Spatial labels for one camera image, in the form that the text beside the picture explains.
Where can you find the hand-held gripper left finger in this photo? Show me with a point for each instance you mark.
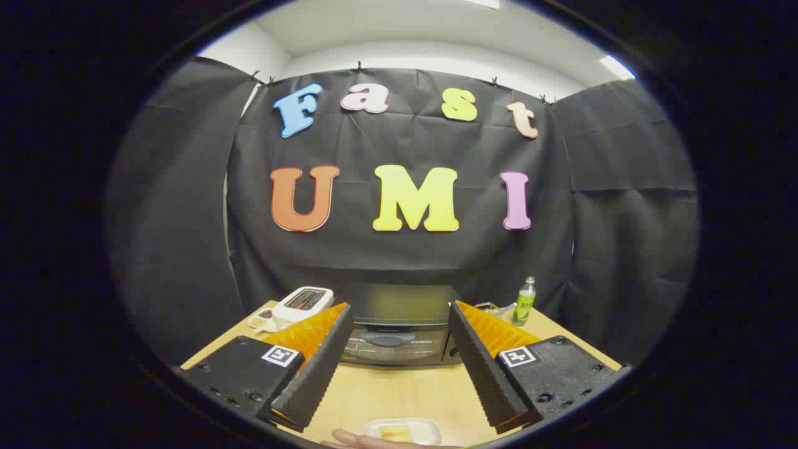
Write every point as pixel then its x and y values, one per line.
pixel 318 368

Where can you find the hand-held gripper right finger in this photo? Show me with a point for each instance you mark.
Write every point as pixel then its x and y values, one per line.
pixel 480 362

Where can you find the black toaster oven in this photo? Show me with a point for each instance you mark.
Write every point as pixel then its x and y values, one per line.
pixel 399 305

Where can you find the ridged bread roll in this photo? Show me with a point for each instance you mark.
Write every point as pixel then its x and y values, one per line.
pixel 394 433

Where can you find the white pop-up toaster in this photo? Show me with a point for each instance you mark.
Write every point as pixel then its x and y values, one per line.
pixel 302 305

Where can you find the green drink bottle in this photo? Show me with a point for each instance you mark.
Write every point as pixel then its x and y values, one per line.
pixel 524 305

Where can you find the white plate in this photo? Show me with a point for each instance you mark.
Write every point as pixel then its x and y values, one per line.
pixel 427 430

